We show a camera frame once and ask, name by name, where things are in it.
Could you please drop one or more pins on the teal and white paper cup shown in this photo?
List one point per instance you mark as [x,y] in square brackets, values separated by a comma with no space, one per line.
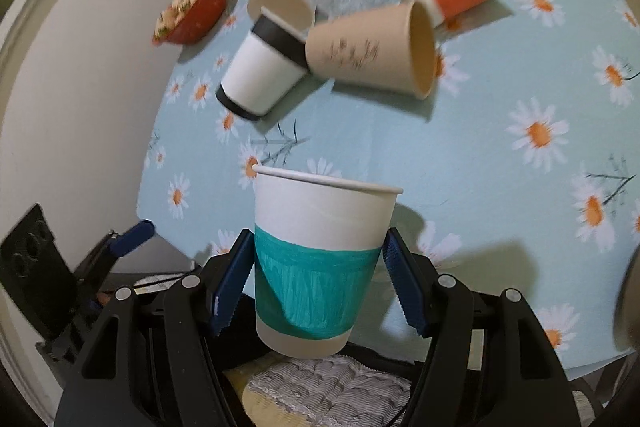
[317,241]

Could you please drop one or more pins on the red bowl with snacks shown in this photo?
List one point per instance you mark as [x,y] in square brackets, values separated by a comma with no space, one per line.
[185,22]

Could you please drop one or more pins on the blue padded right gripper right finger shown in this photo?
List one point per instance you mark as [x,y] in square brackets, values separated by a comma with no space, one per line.
[489,363]

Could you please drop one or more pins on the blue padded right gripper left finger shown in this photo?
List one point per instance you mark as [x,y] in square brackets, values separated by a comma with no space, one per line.
[151,359]

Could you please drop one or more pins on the black and white paper cup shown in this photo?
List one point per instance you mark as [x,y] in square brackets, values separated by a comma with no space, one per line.
[269,62]

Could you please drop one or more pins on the beige ceramic mug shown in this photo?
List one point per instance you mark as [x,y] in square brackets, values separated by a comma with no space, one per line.
[626,326]

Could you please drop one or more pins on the brown kraft paper cup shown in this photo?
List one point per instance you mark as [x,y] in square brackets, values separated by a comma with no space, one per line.
[390,48]

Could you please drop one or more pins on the blue daisy tablecloth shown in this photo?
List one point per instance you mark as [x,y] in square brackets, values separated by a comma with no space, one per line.
[521,169]

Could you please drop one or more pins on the quilted seat cushion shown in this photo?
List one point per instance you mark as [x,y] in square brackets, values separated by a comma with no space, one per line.
[275,390]

